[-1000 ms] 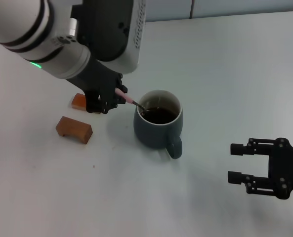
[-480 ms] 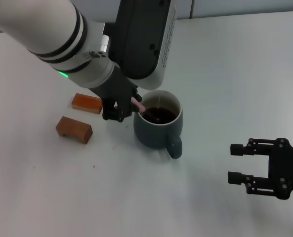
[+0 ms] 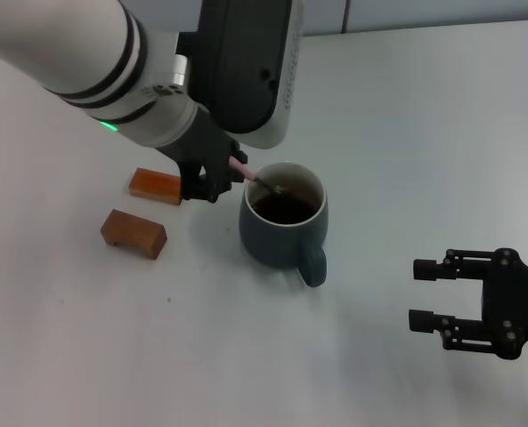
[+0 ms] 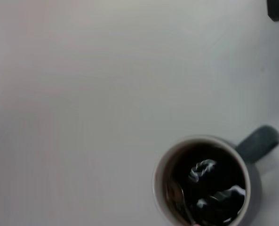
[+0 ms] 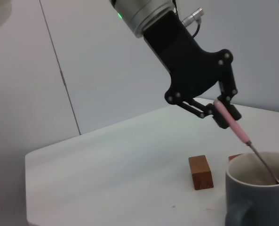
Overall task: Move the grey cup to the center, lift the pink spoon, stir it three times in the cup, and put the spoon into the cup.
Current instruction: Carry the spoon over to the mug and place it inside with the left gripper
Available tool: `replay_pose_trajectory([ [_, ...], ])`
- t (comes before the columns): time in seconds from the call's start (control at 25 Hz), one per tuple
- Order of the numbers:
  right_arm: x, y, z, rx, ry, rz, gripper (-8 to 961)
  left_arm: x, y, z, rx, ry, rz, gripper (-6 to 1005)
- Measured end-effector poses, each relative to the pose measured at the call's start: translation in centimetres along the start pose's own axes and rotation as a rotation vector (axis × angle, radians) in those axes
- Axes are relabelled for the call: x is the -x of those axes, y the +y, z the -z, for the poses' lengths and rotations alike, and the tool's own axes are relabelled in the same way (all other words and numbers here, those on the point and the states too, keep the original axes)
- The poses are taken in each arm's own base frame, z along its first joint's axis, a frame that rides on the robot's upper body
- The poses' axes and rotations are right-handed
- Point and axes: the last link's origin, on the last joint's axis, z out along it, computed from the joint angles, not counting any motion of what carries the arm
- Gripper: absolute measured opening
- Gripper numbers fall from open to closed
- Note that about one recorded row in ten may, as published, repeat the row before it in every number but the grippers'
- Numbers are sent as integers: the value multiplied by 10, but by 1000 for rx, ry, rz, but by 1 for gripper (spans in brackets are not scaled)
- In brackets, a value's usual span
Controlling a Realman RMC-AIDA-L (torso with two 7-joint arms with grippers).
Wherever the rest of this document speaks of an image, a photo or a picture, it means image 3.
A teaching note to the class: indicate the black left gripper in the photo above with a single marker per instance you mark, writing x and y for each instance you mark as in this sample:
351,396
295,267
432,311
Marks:
201,142

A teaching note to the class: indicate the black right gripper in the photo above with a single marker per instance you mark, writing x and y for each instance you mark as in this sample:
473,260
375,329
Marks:
513,302

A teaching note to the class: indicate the dark green coffee mug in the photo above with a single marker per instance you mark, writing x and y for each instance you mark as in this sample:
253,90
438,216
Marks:
263,240

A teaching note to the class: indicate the glossy rectangular wooden block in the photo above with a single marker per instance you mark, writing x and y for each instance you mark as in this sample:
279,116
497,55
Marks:
152,184

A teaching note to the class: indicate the dark coffee liquid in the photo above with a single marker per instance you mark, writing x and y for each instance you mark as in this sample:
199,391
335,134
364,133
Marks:
290,211

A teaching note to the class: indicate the notched brown wooden block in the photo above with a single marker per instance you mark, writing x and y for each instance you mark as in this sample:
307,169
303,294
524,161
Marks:
134,233

